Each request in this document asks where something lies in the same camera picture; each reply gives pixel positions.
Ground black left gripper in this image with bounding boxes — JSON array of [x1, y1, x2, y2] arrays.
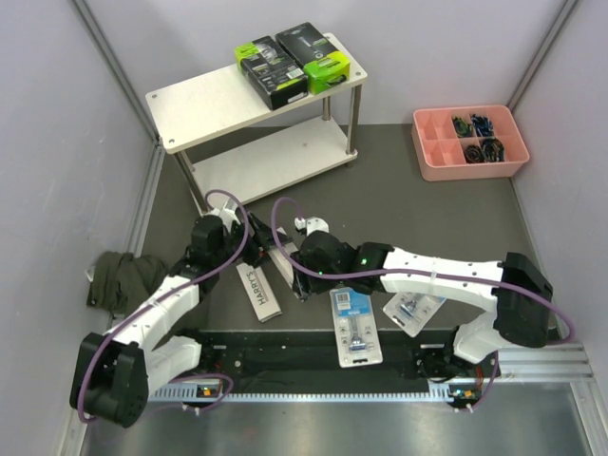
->
[[213, 212, 293, 269]]

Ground white two-tier shelf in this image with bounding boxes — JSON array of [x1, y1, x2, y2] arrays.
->
[[146, 33, 368, 214]]

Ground blue green hair ties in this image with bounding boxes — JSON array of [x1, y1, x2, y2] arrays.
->
[[450, 115, 475, 138]]

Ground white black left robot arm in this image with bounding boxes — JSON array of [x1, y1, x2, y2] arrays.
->
[[69, 210, 275, 428]]

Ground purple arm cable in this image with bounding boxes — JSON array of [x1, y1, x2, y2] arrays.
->
[[76, 189, 251, 424], [270, 197, 577, 343]]

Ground black patterned hair ties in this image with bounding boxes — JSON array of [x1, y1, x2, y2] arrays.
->
[[480, 137, 506, 163]]

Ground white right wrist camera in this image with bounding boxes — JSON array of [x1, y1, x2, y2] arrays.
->
[[294, 217, 330, 236]]

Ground dark green cloth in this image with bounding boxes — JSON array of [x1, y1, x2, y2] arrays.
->
[[85, 252, 168, 316]]

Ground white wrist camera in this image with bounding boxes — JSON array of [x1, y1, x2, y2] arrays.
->
[[294, 217, 330, 236], [211, 199, 241, 232]]

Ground grey slotted cable duct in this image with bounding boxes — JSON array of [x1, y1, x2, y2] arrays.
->
[[151, 382, 485, 404]]

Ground pink divided organizer bin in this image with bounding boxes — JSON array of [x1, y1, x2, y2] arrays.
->
[[412, 104, 530, 181]]

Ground black green Gillette razor box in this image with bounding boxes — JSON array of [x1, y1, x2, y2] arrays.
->
[[275, 22, 351, 95]]

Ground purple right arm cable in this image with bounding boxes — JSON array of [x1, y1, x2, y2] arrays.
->
[[270, 197, 577, 343]]

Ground blue tilted razor blister pack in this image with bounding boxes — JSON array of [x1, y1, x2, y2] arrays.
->
[[383, 293, 446, 338]]

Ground black green exfoliating razor box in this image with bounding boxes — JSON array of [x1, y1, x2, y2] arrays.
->
[[235, 36, 309, 110]]

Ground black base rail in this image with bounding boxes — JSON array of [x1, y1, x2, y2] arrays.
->
[[179, 329, 480, 379]]

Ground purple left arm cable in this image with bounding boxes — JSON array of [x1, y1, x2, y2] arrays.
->
[[76, 189, 251, 424]]

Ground white Harry's razor box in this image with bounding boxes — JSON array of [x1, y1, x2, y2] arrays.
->
[[237, 263, 282, 323]]

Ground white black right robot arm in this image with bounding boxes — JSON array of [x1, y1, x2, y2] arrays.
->
[[288, 231, 553, 376]]

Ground white H razor box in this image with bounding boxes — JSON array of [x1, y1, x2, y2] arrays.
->
[[269, 227, 298, 289]]

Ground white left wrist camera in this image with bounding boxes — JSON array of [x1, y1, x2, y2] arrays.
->
[[211, 199, 241, 232]]

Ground blue Gillette razor blister pack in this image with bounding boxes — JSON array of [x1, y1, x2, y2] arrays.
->
[[330, 288, 383, 369]]

